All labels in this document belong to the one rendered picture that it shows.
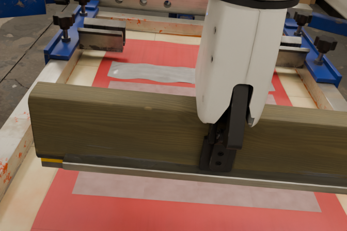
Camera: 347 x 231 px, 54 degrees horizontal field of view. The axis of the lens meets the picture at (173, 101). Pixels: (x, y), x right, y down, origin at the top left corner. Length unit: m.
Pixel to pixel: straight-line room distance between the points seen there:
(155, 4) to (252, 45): 0.77
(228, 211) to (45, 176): 0.26
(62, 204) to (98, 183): 0.06
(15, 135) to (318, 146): 0.40
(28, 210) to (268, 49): 0.36
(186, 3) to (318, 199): 0.65
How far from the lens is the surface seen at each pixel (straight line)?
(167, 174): 0.34
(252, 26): 0.24
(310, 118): 0.34
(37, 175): 0.52
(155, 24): 0.94
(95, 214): 0.46
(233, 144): 0.26
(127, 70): 0.74
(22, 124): 0.56
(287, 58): 0.81
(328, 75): 0.78
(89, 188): 0.49
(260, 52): 0.24
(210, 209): 0.48
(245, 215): 0.48
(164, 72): 0.74
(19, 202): 0.49
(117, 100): 0.31
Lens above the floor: 1.32
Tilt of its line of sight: 34 degrees down
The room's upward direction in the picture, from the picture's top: 6 degrees clockwise
